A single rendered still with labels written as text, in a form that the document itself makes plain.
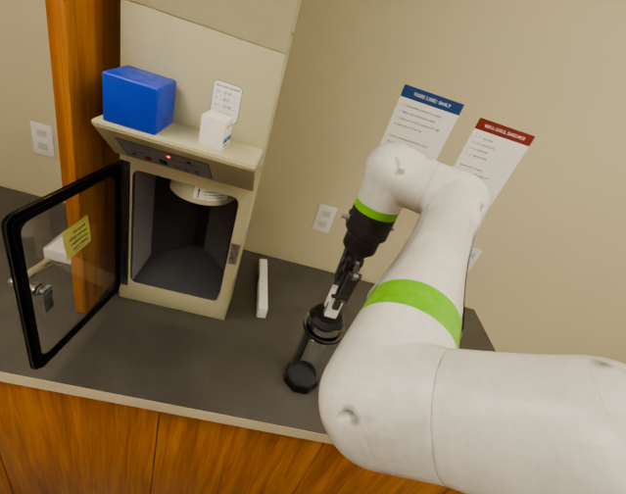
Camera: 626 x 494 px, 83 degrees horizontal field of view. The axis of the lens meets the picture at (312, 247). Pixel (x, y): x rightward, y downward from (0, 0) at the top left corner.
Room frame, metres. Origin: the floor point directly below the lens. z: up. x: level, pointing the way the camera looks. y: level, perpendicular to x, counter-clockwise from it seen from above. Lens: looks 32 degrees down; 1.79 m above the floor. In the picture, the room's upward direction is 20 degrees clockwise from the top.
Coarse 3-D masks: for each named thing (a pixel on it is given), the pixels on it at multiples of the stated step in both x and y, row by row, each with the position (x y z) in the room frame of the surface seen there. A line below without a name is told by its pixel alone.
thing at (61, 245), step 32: (96, 192) 0.63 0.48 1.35; (32, 224) 0.46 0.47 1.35; (64, 224) 0.53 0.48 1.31; (96, 224) 0.62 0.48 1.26; (32, 256) 0.45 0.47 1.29; (64, 256) 0.52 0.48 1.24; (96, 256) 0.62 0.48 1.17; (32, 288) 0.44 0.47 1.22; (64, 288) 0.51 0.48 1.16; (96, 288) 0.61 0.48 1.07; (64, 320) 0.50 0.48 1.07
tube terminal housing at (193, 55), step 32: (128, 0) 0.73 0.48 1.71; (128, 32) 0.73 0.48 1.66; (160, 32) 0.74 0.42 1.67; (192, 32) 0.75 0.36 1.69; (128, 64) 0.73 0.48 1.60; (160, 64) 0.74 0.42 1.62; (192, 64) 0.75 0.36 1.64; (224, 64) 0.76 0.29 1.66; (256, 64) 0.77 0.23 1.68; (192, 96) 0.75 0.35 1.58; (256, 96) 0.77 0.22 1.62; (256, 128) 0.78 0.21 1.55; (128, 160) 0.73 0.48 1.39; (224, 192) 0.77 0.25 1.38; (256, 192) 0.88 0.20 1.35; (128, 256) 0.73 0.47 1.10; (128, 288) 0.73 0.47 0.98; (160, 288) 0.75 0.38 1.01; (224, 288) 0.78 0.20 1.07
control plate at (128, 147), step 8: (120, 144) 0.66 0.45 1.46; (128, 144) 0.66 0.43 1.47; (136, 144) 0.65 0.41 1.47; (128, 152) 0.69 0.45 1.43; (136, 152) 0.68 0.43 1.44; (144, 152) 0.67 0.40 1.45; (152, 152) 0.67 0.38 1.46; (160, 152) 0.66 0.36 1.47; (144, 160) 0.71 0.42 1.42; (152, 160) 0.70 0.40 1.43; (168, 160) 0.69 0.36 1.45; (176, 160) 0.68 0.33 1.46; (184, 160) 0.67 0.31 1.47; (192, 160) 0.67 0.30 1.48; (176, 168) 0.71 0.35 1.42; (184, 168) 0.71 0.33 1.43; (192, 168) 0.70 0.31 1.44; (200, 168) 0.69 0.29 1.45; (208, 168) 0.69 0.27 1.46; (208, 176) 0.72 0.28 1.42
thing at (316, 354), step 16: (304, 320) 0.67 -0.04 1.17; (304, 336) 0.65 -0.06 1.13; (320, 336) 0.63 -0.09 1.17; (336, 336) 0.65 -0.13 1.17; (304, 352) 0.63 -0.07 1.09; (320, 352) 0.63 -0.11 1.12; (288, 368) 0.66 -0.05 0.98; (304, 368) 0.63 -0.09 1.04; (320, 368) 0.64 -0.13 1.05; (304, 384) 0.63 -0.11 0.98
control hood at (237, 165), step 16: (96, 128) 0.63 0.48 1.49; (112, 128) 0.62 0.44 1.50; (128, 128) 0.63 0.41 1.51; (176, 128) 0.72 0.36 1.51; (192, 128) 0.75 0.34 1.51; (112, 144) 0.67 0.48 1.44; (144, 144) 0.65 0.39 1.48; (160, 144) 0.64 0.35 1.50; (176, 144) 0.64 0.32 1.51; (192, 144) 0.66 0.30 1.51; (240, 144) 0.76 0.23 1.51; (208, 160) 0.66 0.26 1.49; (224, 160) 0.66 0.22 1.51; (240, 160) 0.67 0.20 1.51; (256, 160) 0.70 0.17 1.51; (224, 176) 0.71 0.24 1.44; (240, 176) 0.70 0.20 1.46; (256, 176) 0.74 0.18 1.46
